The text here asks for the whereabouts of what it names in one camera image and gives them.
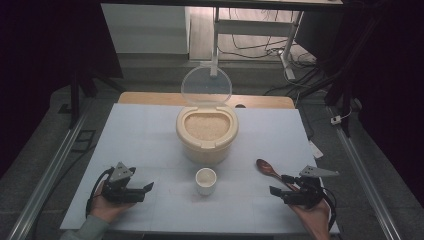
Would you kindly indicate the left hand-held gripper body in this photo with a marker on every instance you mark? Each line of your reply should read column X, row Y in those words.
column 116, row 188

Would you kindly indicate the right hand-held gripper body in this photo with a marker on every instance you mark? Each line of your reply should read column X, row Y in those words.
column 306, row 193

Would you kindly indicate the brown wooden spoon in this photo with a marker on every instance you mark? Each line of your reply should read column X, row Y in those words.
column 265, row 165

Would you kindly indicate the white cup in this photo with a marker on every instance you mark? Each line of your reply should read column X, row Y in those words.
column 205, row 186

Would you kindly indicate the beige rice container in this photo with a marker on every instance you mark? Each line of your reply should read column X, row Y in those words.
column 206, row 151

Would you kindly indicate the rice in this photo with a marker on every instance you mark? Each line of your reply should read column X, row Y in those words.
column 206, row 126

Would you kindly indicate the person's left hand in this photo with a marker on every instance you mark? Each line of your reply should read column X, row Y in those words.
column 106, row 210

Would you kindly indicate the person's right hand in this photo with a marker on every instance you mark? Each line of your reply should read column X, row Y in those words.
column 316, row 220

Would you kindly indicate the white paper tag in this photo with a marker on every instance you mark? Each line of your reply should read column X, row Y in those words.
column 316, row 150

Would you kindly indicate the white table mat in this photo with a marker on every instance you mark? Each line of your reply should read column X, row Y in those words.
column 140, row 140

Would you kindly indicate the small white adapter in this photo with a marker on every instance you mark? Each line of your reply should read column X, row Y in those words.
column 335, row 120

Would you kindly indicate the wooden table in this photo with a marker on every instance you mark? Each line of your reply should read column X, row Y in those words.
column 150, row 98

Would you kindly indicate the black metal stand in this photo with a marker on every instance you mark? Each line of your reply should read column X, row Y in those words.
column 346, row 100
column 75, row 100

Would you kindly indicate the transparent container lid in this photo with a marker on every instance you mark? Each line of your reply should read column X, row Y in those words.
column 206, row 83

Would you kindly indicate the white cabinet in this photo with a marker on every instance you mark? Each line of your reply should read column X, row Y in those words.
column 146, row 30

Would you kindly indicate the black floor bracket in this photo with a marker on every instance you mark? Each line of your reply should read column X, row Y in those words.
column 83, row 150

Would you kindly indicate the aluminium frame rail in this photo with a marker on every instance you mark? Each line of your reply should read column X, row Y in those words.
column 363, row 173
column 50, row 170

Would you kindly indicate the white desk frame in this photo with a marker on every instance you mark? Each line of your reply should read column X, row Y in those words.
column 253, row 28

